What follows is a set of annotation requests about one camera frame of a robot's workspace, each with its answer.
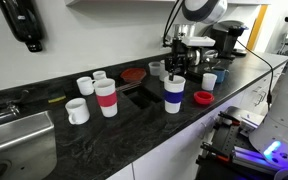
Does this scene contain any stainless steel sink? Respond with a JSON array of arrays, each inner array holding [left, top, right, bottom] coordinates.
[[0, 111, 57, 180]]

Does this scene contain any black coffee machine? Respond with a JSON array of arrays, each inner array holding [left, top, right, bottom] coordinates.
[[210, 20, 248, 60]]

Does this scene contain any small white cup at back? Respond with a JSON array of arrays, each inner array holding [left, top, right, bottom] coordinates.
[[93, 70, 106, 80]]

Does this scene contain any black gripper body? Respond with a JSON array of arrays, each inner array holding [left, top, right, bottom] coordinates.
[[165, 39, 189, 74]]

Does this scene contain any stainless steel carafe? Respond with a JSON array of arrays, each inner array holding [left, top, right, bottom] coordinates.
[[188, 47, 202, 66]]

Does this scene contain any white mug near sink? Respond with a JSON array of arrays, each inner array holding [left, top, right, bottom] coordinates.
[[65, 98, 90, 125]]

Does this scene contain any red silicone lid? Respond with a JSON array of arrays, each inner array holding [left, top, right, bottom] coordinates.
[[194, 91, 214, 105]]

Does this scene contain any white mug behind red cup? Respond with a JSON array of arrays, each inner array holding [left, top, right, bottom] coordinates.
[[76, 76, 94, 96]]

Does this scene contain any white cylindrical canister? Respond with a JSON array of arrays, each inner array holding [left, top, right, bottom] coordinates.
[[159, 60, 169, 81]]

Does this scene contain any clear plastic cup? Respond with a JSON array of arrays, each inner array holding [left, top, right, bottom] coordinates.
[[148, 61, 160, 76]]

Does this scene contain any white cup with red band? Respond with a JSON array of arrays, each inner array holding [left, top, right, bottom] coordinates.
[[94, 78, 117, 118]]

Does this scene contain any small white mug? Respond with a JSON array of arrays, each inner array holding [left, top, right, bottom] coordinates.
[[202, 73, 217, 91]]

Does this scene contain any black cable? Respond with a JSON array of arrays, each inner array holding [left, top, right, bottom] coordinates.
[[235, 39, 275, 109]]

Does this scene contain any teal metal mug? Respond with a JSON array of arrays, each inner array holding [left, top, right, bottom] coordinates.
[[211, 67, 229, 83]]

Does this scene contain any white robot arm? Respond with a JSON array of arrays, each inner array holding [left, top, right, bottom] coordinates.
[[162, 0, 228, 80]]

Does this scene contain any white cup with blue band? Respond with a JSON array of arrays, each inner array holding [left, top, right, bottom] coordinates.
[[164, 75, 186, 114]]

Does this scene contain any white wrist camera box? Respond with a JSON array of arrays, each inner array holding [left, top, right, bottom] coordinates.
[[182, 36, 215, 47]]

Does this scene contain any yellow green sponge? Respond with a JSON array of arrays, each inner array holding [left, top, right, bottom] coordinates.
[[48, 93, 66, 103]]

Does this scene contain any black soap dispenser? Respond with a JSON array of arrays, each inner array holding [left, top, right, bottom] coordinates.
[[0, 0, 43, 53]]

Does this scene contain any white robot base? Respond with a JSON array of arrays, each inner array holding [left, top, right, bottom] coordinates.
[[249, 68, 288, 168]]

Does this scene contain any red-brown plate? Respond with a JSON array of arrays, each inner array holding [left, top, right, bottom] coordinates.
[[120, 68, 146, 83]]

